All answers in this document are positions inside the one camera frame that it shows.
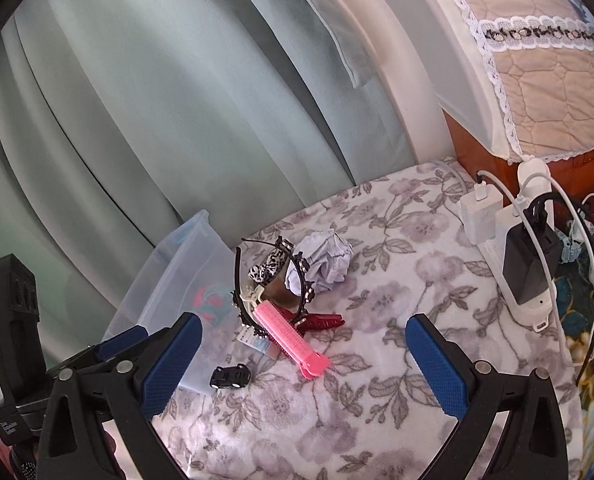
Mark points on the small white plug adapter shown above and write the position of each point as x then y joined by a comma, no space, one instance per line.
507,225

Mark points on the white power strip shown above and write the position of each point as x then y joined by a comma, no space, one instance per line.
534,312

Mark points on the large white charger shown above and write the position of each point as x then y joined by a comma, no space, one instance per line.
479,215

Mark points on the grey floral blanket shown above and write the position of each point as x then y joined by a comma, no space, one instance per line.
377,285

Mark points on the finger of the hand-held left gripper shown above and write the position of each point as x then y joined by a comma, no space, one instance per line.
124,339

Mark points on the teal hair clip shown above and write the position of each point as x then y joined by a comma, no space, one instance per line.
572,245

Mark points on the black toy car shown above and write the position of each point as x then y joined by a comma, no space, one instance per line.
229,377

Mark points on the clear plastic container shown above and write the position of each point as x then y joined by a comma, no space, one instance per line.
177,270

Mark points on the black studded headband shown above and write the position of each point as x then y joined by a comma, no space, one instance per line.
237,280

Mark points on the quilted beige lace cover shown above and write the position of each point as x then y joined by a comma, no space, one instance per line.
542,85

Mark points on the black charger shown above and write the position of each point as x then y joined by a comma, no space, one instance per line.
529,260

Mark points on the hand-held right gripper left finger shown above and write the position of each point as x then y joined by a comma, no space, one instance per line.
172,367

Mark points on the pink hair clip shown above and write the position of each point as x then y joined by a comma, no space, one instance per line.
287,335

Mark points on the brown wooden cabinet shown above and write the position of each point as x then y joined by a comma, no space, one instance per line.
477,145

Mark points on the red hair clip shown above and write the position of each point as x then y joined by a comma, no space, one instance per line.
322,321

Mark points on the cream claw clip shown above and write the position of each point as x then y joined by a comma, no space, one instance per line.
252,301

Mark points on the small white blue packet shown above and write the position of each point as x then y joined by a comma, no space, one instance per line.
254,342

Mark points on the pale green curtain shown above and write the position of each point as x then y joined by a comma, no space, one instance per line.
177,85

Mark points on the leopard print scrunchie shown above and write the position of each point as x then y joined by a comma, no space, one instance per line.
269,267

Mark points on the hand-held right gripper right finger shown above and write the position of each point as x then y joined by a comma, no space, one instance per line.
437,370

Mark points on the white paper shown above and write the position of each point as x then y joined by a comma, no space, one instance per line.
324,260

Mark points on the brown packing tape roll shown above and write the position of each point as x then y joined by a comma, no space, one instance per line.
282,295

